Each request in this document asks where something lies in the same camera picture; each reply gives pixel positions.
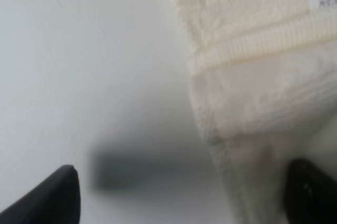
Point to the white towel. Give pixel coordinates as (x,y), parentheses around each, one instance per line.
(263,92)

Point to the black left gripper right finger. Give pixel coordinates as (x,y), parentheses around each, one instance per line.
(310,194)

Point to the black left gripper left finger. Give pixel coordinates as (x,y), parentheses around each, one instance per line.
(55,200)

